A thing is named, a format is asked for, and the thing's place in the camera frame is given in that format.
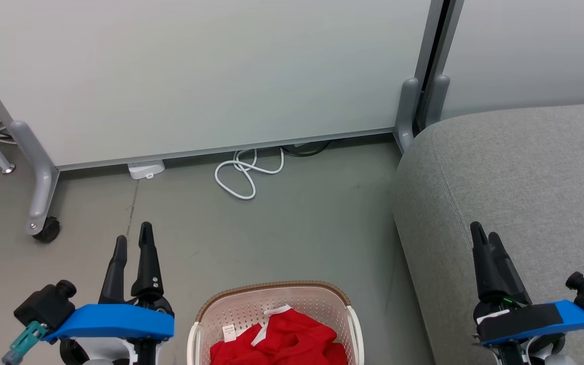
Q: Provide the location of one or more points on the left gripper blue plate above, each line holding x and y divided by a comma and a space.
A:
114, 322

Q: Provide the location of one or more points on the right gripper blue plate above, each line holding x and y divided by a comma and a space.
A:
525, 322

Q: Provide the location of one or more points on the red garment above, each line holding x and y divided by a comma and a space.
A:
292, 339

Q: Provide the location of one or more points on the grey fabric sofa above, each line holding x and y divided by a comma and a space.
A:
525, 177

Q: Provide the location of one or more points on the black caster wheel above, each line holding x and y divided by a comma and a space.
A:
48, 230

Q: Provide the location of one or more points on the white power strip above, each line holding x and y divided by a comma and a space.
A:
146, 168

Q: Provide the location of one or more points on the white perforated laundry basket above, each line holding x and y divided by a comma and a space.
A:
251, 306

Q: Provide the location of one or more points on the long grey partition foot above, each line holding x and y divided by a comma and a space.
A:
41, 172

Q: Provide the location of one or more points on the short grey partition foot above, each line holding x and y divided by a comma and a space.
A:
438, 96
406, 109

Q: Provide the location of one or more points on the wide white partition panel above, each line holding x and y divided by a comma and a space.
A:
211, 76

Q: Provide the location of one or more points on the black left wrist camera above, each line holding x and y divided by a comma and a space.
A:
46, 304

